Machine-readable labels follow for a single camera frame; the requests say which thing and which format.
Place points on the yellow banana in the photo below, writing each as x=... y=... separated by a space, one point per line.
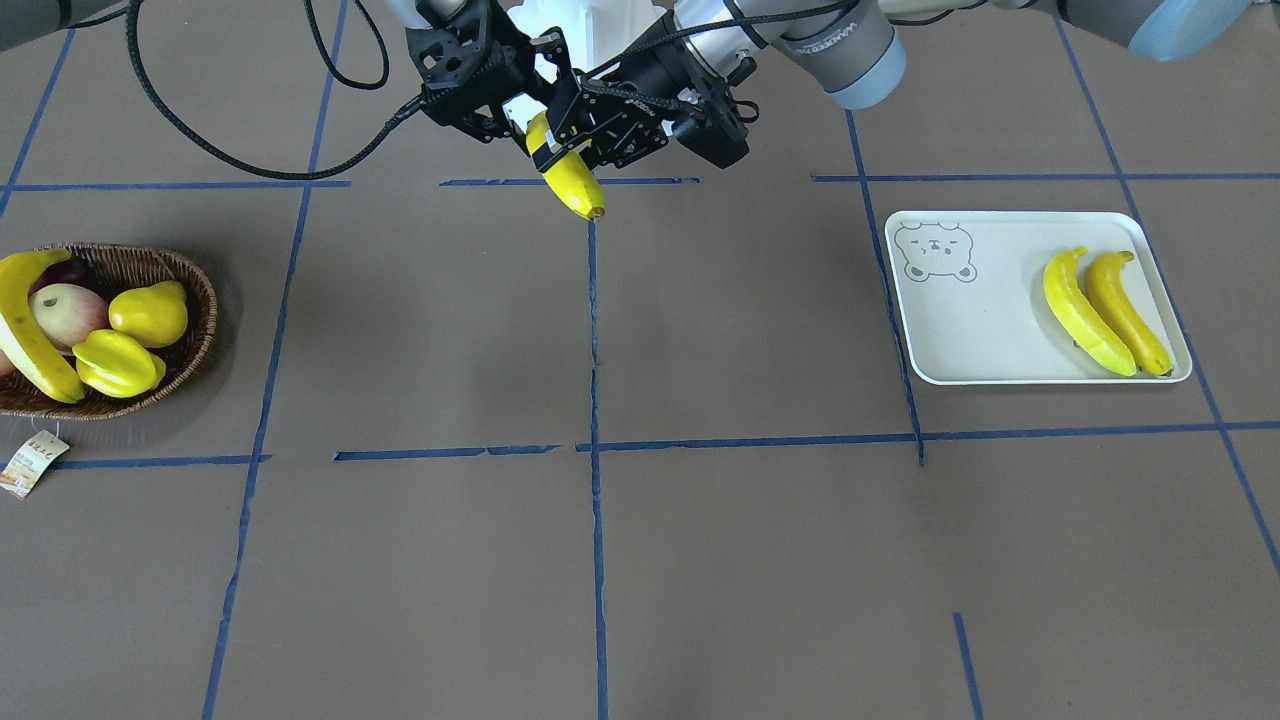
x=1105 y=289
x=569 y=178
x=1079 y=318
x=24 y=344

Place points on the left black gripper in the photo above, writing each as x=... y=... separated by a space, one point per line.
x=655 y=88

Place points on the brown wicker basket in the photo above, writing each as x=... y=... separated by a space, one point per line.
x=117 y=268

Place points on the dark purple fruit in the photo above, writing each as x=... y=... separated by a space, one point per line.
x=77 y=271

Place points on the red peach apple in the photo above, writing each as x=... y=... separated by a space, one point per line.
x=68 y=314

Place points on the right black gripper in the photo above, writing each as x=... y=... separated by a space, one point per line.
x=470 y=102

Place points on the paper basket tag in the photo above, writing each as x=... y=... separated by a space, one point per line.
x=28 y=464

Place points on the yellow pear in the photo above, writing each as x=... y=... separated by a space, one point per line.
x=156 y=315

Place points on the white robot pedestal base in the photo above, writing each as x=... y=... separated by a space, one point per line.
x=594 y=31

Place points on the cream bear tray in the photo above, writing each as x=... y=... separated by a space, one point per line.
x=969 y=286

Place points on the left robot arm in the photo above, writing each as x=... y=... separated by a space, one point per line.
x=856 y=52

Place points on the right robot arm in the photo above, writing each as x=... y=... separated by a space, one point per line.
x=25 y=21

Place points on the yellow starfruit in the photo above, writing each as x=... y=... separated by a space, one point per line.
x=116 y=365

